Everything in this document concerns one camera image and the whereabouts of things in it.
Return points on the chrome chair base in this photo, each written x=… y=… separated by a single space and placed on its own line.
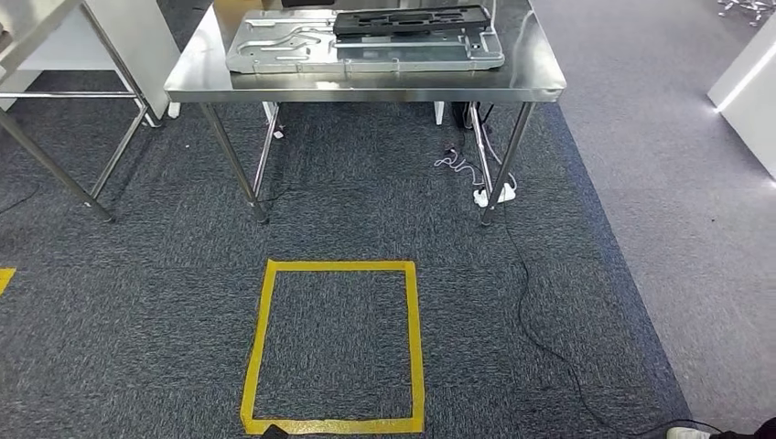
x=749 y=7

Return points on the yellow floor tape rectangle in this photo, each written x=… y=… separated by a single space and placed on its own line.
x=415 y=339

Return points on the white power strip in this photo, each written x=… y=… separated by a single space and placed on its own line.
x=506 y=195

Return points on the white cabinet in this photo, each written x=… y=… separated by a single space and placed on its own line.
x=752 y=103
x=145 y=42

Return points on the aluminium fixture plate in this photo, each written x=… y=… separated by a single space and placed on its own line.
x=273 y=57

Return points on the yellow floor tape strip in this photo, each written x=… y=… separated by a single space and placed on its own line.
x=6 y=280

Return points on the steel frame table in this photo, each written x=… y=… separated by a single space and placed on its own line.
x=60 y=94

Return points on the stainless steel workbench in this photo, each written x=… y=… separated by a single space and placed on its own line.
x=364 y=88

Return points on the black plastic plate frame part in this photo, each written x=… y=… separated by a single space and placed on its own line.
x=412 y=21

